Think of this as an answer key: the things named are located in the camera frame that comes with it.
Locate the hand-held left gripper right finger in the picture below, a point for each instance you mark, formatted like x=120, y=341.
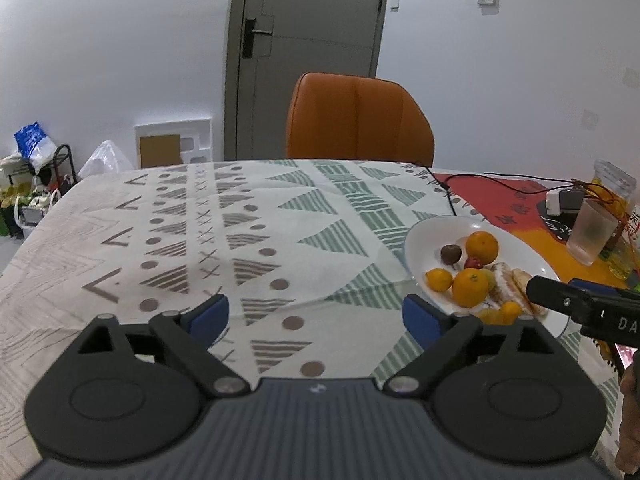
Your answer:
x=420, y=320

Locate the white plate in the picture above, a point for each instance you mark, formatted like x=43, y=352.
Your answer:
x=425, y=245

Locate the brown cardboard sheet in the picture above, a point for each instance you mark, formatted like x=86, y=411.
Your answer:
x=160, y=151

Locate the orange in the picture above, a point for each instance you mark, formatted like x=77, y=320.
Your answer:
x=482, y=246
x=470, y=288

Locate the red apple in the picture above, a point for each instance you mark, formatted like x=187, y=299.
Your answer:
x=473, y=263

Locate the yellow-green glass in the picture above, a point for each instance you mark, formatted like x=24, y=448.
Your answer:
x=622, y=260

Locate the white plastic shopping bag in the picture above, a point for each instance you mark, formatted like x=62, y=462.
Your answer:
x=30, y=215

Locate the pale oblong bread roll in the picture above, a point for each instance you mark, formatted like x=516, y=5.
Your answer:
x=505, y=285
x=525, y=287

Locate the white bag on rack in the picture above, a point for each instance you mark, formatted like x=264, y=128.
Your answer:
x=45, y=152

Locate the black shoe rack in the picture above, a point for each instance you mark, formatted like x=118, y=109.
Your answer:
x=64, y=162

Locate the small tangerine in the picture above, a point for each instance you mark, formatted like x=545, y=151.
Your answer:
x=490, y=316
x=510, y=311

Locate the red printed mat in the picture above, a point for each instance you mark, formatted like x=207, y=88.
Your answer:
x=505, y=200

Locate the yellow lemon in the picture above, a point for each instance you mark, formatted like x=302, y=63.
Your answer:
x=439, y=280

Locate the white foam packaging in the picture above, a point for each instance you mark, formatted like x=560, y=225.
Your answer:
x=197, y=132

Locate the clear plastic bag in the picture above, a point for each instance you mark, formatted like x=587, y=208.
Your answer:
x=105, y=162

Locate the brown kiwi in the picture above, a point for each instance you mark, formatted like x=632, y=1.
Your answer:
x=450, y=254

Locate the grey door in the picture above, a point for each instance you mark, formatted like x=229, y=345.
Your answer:
x=310, y=50

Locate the translucent plastic cup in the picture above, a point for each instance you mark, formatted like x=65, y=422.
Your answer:
x=592, y=232

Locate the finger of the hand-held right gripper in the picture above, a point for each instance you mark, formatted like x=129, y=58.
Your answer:
x=552, y=296

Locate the white power adapter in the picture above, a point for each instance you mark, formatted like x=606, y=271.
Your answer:
x=553, y=202

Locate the patterned tablecloth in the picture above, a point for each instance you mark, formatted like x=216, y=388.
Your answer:
x=310, y=220

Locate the orange leather chair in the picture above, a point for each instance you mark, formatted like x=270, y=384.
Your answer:
x=357, y=120

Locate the grey power adapter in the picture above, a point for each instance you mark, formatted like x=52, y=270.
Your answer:
x=571, y=200

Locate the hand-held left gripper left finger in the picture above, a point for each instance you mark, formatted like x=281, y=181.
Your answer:
x=210, y=317

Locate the clear snack packet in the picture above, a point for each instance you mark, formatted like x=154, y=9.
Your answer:
x=615, y=176

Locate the person's right forearm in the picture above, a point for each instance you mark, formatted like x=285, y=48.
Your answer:
x=631, y=410

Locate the blue plastic bag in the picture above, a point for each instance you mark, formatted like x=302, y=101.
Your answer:
x=29, y=137

